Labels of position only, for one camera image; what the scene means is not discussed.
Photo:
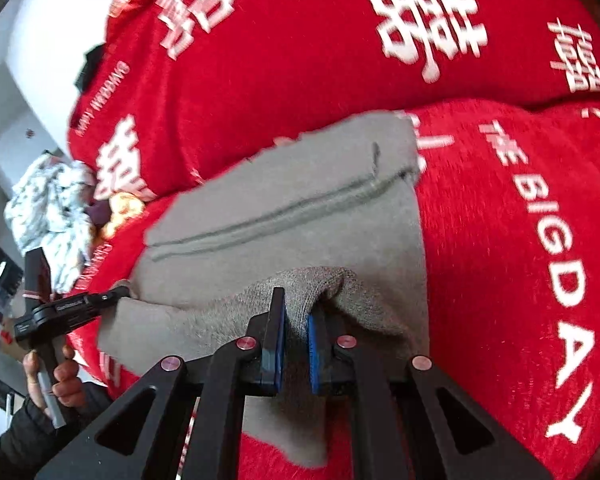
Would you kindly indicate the dark purple cloth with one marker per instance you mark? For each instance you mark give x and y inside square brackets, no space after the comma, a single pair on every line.
[99,212]

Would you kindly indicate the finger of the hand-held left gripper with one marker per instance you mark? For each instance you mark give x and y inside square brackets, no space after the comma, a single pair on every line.
[111,297]

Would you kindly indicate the small plush toy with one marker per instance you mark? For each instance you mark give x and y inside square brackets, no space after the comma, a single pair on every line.
[122,207]

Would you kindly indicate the red printed folded quilt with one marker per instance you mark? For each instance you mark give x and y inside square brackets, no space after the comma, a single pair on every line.
[305,85]

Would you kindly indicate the gray knit sweater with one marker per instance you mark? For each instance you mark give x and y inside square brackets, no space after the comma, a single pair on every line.
[280,210]

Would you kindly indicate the red printed bed sheet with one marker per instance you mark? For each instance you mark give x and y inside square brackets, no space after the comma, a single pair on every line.
[480,260]

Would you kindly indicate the person's left forearm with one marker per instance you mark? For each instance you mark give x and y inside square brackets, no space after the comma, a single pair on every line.
[30,435]

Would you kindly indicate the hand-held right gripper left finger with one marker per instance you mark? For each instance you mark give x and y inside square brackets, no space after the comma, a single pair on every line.
[278,350]

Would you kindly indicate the pale floral crumpled cloth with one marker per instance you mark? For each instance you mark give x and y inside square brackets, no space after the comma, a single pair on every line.
[50,210]

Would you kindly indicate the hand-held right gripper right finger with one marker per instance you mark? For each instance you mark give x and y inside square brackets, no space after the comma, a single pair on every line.
[314,360]

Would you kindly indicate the person's left hand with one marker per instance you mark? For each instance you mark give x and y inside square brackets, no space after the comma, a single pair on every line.
[69,375]

